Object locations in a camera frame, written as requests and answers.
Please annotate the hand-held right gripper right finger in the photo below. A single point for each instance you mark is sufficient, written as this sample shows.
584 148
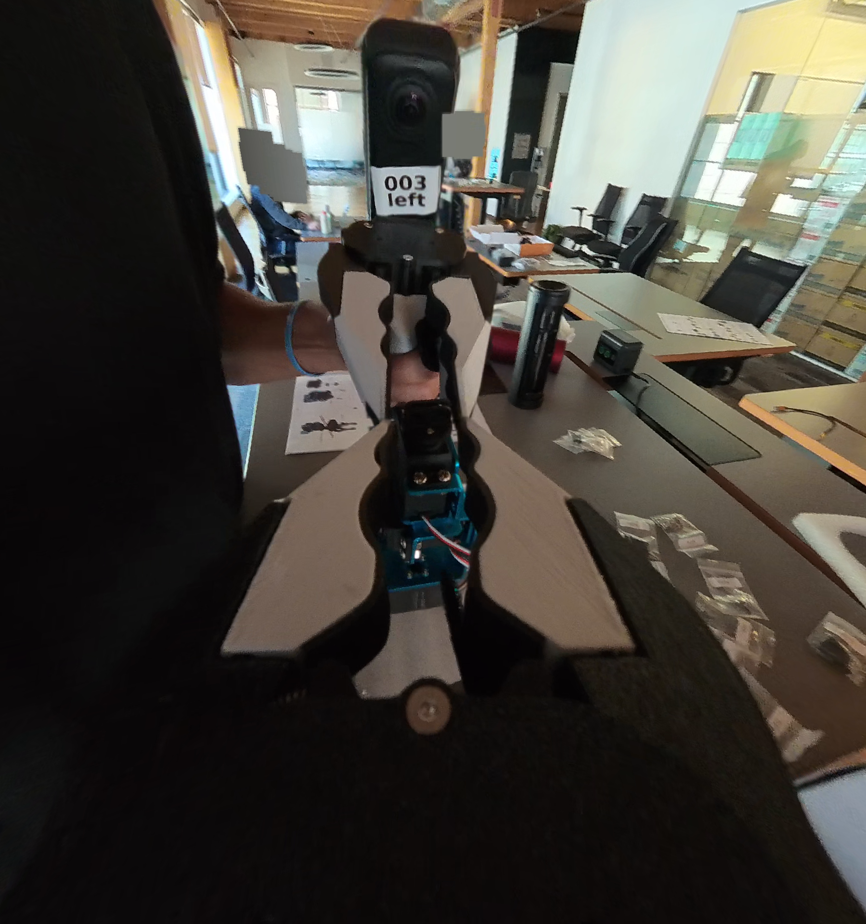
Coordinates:
549 563

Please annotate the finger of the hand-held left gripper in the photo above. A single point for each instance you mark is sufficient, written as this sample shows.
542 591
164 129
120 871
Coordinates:
469 340
361 325

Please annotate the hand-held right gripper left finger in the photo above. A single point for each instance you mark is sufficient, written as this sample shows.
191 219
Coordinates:
310 563

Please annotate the blue toy robot arm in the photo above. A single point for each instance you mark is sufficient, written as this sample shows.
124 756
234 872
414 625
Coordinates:
426 491

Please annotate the person's left forearm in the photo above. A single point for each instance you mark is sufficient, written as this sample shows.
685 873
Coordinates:
252 340

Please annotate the dark grey desk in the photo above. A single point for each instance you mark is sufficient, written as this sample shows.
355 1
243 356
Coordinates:
577 491

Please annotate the cluttered office desk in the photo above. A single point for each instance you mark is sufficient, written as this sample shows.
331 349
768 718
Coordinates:
534 249

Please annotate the black desk panel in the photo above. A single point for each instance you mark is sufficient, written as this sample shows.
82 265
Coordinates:
686 419

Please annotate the brown wooden desk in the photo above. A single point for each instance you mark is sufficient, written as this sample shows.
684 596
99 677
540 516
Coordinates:
823 426

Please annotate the person's left hand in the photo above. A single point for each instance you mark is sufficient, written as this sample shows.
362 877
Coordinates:
322 344

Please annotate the red tube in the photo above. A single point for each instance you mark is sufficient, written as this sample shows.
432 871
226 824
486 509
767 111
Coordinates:
499 347

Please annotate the white plastic bag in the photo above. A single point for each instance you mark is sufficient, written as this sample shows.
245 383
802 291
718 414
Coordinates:
508 312

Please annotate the blue wristband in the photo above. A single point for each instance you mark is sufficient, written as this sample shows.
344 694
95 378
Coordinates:
294 340

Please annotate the black cylindrical flask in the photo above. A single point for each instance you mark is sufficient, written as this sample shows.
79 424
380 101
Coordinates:
538 347

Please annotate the wooden column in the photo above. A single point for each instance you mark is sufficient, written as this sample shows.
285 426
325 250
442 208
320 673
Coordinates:
488 87

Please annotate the printed instruction sheet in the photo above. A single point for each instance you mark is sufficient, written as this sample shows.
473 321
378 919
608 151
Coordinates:
325 419

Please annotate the small clear parts bag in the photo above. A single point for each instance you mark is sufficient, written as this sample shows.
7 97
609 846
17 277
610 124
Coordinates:
589 442

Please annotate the small black box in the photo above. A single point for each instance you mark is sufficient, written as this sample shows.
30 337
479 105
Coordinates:
619 352

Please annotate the beige office table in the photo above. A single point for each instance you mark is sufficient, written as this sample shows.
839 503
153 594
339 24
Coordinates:
635 296

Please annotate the pile of small parts bags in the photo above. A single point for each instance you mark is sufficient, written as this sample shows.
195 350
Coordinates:
722 592

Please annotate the white paper sheet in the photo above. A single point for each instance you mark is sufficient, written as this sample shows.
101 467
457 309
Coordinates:
710 328

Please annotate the white foam packing piece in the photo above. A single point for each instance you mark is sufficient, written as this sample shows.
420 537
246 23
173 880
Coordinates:
845 556

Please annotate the shelf of cardboard boxes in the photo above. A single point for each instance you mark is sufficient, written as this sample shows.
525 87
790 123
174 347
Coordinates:
845 260

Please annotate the white parts box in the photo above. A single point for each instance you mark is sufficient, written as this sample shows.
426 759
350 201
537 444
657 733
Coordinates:
855 852

